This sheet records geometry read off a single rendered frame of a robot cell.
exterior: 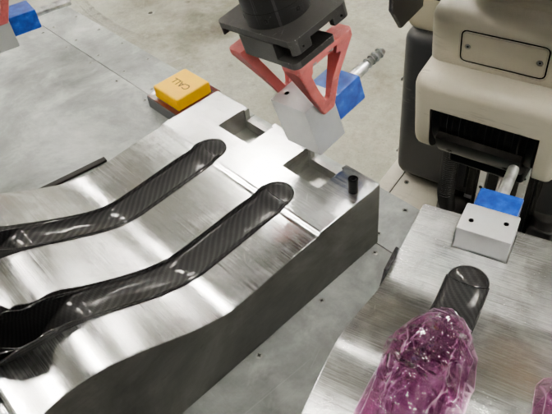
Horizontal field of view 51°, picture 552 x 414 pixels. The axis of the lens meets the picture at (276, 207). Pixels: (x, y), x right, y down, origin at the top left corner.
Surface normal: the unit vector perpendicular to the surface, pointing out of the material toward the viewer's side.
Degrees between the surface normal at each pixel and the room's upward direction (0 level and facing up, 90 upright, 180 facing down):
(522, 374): 28
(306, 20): 12
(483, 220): 0
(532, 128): 98
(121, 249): 23
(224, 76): 0
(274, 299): 90
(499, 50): 98
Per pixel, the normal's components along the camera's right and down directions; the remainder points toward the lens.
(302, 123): -0.70, 0.65
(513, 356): 0.14, -0.92
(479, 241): -0.49, 0.66
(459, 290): -0.03, -0.66
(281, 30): -0.30, -0.66
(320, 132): 0.64, 0.38
